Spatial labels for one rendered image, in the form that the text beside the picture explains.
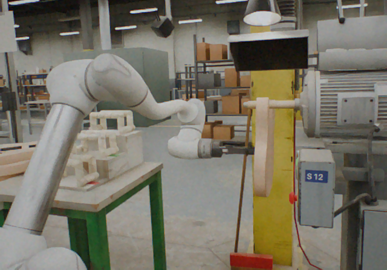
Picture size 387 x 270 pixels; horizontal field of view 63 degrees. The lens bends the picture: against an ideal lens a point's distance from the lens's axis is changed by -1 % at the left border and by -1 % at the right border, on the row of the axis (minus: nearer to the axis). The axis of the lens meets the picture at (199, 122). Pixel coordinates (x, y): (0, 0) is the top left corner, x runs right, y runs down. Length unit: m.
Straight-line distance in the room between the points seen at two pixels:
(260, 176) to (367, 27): 0.68
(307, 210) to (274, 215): 1.36
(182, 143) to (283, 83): 0.98
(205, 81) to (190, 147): 4.91
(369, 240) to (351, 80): 0.53
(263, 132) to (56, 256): 0.80
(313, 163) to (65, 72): 0.80
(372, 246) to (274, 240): 1.29
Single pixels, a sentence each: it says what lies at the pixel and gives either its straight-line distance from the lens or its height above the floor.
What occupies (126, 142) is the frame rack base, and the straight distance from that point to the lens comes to 1.59.
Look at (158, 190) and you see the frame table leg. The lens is 1.69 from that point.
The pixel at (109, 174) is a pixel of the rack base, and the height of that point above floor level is 0.96.
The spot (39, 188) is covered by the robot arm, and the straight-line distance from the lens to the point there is 1.00.
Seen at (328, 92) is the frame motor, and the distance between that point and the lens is 1.19.
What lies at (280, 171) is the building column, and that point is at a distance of 2.25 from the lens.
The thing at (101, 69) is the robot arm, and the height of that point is 1.40.
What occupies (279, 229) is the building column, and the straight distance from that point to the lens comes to 2.41.
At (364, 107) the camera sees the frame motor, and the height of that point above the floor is 1.25.
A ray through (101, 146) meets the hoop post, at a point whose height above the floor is 1.08.
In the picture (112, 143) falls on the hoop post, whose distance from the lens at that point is 1.57.
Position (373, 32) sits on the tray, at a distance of 1.38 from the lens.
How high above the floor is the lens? 1.36
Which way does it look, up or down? 8 degrees down
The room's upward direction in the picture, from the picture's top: 2 degrees counter-clockwise
